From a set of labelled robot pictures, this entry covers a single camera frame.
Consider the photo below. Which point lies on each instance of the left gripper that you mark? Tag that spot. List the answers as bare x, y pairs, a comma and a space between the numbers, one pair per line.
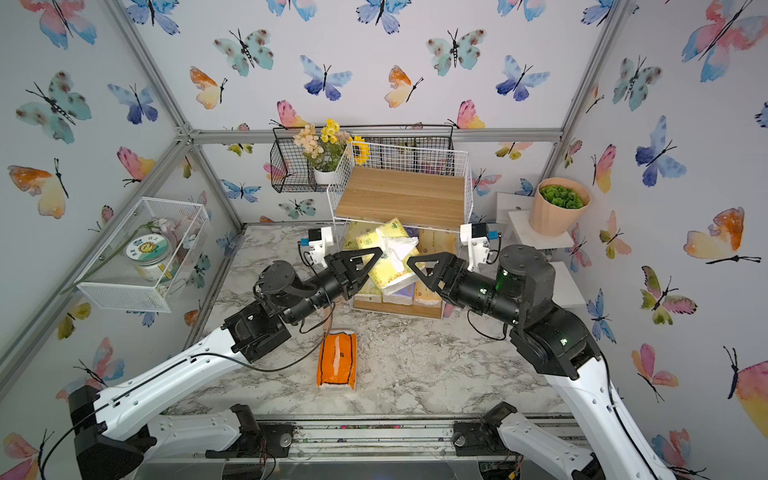
349, 279

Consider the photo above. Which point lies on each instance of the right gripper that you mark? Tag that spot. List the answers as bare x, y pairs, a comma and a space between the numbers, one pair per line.
458, 277

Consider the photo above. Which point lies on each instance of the green tissue pack with tissue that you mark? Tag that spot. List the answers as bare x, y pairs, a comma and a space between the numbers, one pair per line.
391, 271

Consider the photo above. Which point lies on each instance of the green tissue pack shelf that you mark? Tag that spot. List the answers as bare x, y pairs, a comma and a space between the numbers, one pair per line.
370, 292
354, 230

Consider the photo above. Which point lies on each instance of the orange tissue pack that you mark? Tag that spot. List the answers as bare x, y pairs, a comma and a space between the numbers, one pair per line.
337, 362

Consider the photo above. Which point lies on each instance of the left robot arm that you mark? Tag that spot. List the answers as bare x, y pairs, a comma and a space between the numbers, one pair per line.
117, 429

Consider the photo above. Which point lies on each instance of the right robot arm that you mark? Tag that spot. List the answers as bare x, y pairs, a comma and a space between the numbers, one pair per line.
557, 344

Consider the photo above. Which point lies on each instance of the green tissue pack bottom shelf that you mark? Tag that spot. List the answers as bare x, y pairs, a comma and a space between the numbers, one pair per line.
370, 292

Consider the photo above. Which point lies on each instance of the yellow tissue pack middle shelf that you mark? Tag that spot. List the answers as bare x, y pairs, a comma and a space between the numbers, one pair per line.
434, 241

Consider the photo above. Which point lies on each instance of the yellow tissue pack shelf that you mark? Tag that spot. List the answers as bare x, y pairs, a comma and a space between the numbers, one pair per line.
425, 297
434, 241

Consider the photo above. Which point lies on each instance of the yellow tissue pack bottom shelf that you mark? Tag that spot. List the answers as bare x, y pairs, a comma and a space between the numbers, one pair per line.
425, 297

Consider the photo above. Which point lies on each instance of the purple tissue pack bottom shelf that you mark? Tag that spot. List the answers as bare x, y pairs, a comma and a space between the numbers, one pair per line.
404, 296

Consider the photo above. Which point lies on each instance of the pink pot with green plant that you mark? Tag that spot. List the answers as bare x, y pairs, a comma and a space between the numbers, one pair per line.
558, 204

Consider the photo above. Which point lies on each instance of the artificial flowers in white pot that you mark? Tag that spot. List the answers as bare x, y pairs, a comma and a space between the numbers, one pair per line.
325, 149

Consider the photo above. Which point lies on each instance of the glass jar with green lid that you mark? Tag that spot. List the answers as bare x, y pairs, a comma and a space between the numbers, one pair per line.
150, 255

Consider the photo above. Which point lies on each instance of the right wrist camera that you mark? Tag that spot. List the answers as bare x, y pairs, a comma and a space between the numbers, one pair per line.
483, 244

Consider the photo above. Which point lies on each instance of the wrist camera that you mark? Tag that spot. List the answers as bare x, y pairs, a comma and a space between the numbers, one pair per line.
314, 246
483, 244

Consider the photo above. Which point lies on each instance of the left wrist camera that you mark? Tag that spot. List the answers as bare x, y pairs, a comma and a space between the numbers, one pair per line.
314, 246

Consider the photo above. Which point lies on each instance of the white wire three-tier shelf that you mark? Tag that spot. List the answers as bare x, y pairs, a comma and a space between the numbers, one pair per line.
418, 194

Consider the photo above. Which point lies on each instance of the black wire wall basket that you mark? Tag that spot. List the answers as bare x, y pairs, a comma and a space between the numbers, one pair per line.
294, 168

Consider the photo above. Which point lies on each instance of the aluminium front rail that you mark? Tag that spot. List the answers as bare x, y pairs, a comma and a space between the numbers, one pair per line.
322, 438

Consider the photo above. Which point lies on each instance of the white mesh wall basket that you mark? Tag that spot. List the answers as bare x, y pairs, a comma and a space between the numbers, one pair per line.
110, 282

